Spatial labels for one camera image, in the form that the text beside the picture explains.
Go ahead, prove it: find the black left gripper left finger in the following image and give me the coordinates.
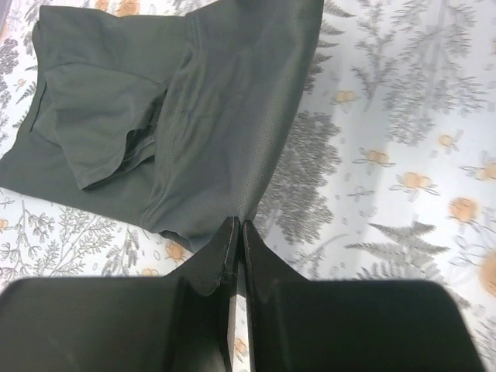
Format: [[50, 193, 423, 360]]
[[1, 217, 238, 371]]

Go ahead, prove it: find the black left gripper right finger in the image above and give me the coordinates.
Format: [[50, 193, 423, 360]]
[[243, 222, 484, 371]]

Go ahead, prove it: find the dark grey t shirt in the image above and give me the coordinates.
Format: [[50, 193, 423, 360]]
[[1, 1, 323, 250]]

